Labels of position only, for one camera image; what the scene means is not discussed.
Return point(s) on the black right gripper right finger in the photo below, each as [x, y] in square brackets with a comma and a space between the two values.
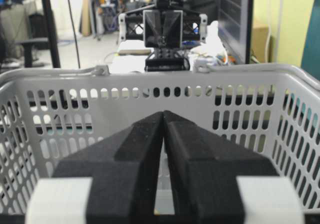
[221, 182]

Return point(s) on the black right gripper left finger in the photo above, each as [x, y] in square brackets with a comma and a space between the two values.
[113, 181]

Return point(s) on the black and white opposite gripper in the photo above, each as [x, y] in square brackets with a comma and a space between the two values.
[164, 31]

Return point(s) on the white plastic shopping basket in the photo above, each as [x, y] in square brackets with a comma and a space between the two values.
[48, 114]

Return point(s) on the black monitor screen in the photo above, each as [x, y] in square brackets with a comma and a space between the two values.
[235, 22]

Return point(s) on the black vertical pole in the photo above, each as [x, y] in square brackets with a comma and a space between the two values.
[52, 34]

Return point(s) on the black office chair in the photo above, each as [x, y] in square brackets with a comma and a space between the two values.
[23, 35]

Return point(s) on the teal cylinder stand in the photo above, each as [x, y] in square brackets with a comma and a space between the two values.
[311, 53]

